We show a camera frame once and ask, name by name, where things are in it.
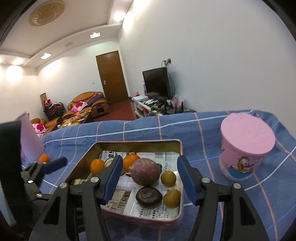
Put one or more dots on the purple cloth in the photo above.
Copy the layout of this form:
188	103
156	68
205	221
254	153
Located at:
96	99

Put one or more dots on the black rack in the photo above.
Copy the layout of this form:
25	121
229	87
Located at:
54	110

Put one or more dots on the pink tin box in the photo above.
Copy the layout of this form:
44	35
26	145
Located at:
138	146

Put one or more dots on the tall pink box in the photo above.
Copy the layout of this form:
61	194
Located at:
144	90

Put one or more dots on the cluttered coffee table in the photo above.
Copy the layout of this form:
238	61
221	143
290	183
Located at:
74	120

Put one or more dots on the brown leather armchair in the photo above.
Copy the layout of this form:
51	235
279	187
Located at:
85	95

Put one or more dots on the wall socket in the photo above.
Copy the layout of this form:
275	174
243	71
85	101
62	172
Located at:
167	61

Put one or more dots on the black television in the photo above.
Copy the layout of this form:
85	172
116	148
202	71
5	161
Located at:
155	82

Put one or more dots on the purple round fruit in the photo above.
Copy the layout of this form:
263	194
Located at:
145	172

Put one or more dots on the pink floral cushion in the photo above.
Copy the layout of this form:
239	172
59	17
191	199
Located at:
78	106
38	128

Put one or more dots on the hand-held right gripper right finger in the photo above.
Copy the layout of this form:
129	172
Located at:
187	183

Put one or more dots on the yellow-green round fruit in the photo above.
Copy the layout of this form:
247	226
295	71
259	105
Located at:
168	178
171	198

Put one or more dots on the orange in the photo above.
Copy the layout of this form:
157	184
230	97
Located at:
97	166
44	159
129	162

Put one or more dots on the round gold ceiling ornament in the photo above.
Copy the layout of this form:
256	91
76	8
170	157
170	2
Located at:
47	12

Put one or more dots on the white television stand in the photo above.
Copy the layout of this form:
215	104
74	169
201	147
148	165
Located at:
138	106

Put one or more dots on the pink floral bag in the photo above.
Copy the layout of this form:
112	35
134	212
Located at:
177	100

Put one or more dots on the brown leather sofa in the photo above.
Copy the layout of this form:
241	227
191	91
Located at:
52	121

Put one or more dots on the pink plastic jug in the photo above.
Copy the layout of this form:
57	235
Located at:
30	139

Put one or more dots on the pink cartoon cup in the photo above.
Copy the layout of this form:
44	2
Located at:
245	136

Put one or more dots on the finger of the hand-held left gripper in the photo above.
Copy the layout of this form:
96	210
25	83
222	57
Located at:
55	164

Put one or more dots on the brown wooden door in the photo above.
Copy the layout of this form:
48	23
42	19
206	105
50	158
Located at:
112	78

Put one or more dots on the ceiling air vent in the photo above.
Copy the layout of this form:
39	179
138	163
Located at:
69	44

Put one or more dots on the patterned upright board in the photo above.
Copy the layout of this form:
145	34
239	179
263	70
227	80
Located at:
43	97

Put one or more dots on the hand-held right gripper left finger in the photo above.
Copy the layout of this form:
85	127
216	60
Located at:
113	180

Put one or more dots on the square ceiling light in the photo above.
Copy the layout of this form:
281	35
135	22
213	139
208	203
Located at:
45	55
95	34

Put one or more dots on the round ceiling spotlight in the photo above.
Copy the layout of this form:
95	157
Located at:
119	15
17	60

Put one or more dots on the blue plaid blanket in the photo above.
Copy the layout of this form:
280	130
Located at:
150	127

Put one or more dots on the flat white box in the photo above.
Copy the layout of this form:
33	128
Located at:
140	98

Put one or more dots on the printed paper leaflet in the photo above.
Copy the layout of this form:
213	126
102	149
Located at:
148	212

